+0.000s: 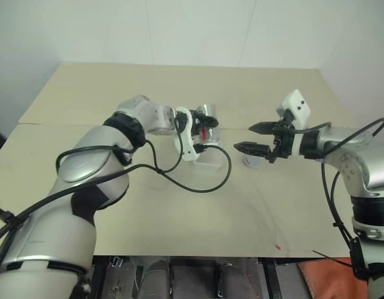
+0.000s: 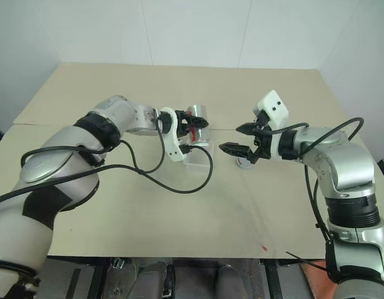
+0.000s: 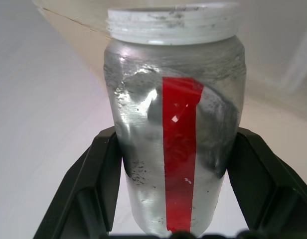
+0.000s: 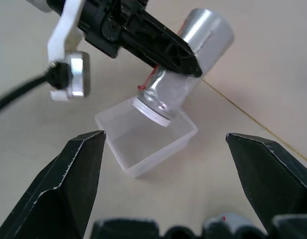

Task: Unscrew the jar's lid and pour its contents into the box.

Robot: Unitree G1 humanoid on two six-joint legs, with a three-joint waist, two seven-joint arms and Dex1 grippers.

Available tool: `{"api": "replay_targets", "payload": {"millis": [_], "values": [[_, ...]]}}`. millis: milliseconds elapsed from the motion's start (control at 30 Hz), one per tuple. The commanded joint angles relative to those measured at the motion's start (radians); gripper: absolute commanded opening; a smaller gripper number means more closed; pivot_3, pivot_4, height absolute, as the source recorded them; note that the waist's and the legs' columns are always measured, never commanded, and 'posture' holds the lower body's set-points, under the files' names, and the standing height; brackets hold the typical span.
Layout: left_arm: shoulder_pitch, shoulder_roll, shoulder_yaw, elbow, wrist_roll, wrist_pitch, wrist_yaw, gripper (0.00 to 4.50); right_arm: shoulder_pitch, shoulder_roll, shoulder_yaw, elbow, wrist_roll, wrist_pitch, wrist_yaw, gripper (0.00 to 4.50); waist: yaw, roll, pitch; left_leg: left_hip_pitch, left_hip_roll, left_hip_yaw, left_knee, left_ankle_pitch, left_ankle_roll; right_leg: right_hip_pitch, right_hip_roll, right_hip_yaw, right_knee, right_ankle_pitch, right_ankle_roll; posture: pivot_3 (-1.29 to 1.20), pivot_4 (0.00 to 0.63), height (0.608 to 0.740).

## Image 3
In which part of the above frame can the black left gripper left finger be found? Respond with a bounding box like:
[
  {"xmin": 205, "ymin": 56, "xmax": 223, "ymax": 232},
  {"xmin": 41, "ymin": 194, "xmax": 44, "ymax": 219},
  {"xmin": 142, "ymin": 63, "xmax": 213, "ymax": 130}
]
[{"xmin": 33, "ymin": 130, "xmax": 124, "ymax": 239}]

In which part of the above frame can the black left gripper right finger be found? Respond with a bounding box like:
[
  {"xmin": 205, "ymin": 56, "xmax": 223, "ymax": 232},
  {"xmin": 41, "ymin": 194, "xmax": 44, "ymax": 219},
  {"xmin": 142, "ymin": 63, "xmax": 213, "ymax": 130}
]
[{"xmin": 225, "ymin": 126, "xmax": 307, "ymax": 239}]

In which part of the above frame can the silver jar with red stripe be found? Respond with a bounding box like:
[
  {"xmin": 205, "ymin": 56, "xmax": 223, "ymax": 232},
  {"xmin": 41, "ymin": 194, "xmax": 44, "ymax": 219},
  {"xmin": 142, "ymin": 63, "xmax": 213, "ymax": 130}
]
[{"xmin": 103, "ymin": 1, "xmax": 248, "ymax": 237}]

